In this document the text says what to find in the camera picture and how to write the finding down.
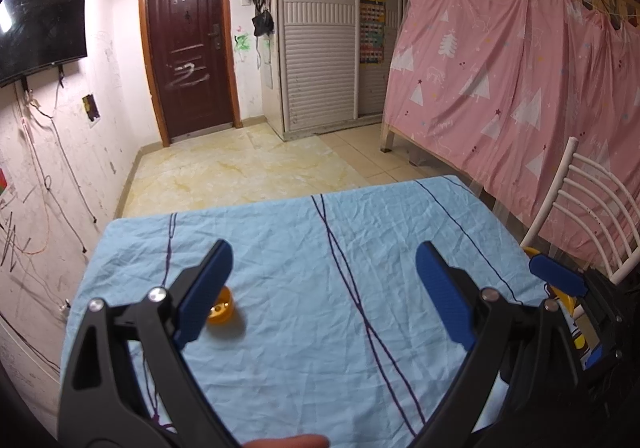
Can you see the white slatted wardrobe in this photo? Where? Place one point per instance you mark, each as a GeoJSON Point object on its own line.
{"type": "Point", "coordinates": [320, 43]}

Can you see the small black hanging bag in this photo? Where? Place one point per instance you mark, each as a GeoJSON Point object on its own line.
{"type": "Point", "coordinates": [263, 24]}

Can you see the white metal chair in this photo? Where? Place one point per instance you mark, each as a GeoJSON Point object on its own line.
{"type": "Point", "coordinates": [585, 208]}

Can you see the open wall socket box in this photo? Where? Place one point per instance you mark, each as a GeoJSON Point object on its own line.
{"type": "Point", "coordinates": [91, 108]}

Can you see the black wall television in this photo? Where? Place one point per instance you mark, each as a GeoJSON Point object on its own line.
{"type": "Point", "coordinates": [37, 23]}

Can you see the light blue tablecloth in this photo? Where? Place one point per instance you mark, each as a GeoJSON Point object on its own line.
{"type": "Point", "coordinates": [310, 268]}

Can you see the person's left hand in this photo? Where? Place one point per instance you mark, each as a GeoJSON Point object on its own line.
{"type": "Point", "coordinates": [285, 442]}

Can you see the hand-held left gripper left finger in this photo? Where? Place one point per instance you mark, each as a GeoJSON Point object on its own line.
{"type": "Point", "coordinates": [200, 300]}

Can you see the yellow bottle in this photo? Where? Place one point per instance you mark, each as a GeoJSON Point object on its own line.
{"type": "Point", "coordinates": [576, 330]}

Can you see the colourful grid poster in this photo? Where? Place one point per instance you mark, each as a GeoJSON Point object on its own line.
{"type": "Point", "coordinates": [372, 30]}

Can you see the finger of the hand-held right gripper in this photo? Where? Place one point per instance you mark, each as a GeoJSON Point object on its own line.
{"type": "Point", "coordinates": [555, 273]}
{"type": "Point", "coordinates": [594, 359]}

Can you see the small orange cup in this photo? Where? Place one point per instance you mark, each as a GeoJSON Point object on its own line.
{"type": "Point", "coordinates": [222, 312]}

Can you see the pink printed curtain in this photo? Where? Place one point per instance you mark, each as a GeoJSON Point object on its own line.
{"type": "Point", "coordinates": [505, 93]}

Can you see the dark brown door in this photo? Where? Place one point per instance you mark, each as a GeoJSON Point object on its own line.
{"type": "Point", "coordinates": [187, 48]}

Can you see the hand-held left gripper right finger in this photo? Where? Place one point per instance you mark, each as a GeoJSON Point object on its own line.
{"type": "Point", "coordinates": [447, 300]}

